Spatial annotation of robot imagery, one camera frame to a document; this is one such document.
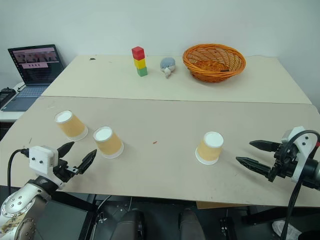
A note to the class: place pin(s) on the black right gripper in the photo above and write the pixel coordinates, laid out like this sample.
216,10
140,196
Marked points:
283,162

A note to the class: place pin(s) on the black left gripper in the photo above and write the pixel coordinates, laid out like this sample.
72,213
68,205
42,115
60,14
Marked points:
63,172

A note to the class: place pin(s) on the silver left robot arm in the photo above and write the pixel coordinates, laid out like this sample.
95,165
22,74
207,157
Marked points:
18,203

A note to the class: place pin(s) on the orange paper cup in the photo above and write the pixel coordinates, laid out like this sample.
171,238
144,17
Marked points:
209,148
71,125
108,142

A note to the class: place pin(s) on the white crumpled cloth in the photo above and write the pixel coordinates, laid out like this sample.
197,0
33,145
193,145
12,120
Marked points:
286,228

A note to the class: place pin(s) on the black device on side table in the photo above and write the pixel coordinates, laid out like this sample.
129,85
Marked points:
6,94

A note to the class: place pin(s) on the open laptop computer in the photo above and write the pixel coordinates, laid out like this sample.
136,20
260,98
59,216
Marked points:
32,72

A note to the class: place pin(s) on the orange wicker basket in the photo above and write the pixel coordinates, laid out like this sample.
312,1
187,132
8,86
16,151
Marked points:
213,62

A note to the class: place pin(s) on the green wooden block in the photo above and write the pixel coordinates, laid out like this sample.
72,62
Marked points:
142,71

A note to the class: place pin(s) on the yellow wooden block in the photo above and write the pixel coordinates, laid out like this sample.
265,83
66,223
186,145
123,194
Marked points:
140,63

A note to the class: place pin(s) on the red wooden block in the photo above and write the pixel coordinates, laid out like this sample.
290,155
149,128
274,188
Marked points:
138,52

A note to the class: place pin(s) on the grey plush bird toy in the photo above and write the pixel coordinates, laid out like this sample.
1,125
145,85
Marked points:
167,65

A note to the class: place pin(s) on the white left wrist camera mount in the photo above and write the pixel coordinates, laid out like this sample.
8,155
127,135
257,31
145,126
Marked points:
41,159

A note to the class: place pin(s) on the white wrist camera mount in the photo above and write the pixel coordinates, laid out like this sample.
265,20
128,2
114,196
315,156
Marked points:
41,159
299,147

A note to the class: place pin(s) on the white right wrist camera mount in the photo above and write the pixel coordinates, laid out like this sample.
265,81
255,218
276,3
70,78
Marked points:
299,147

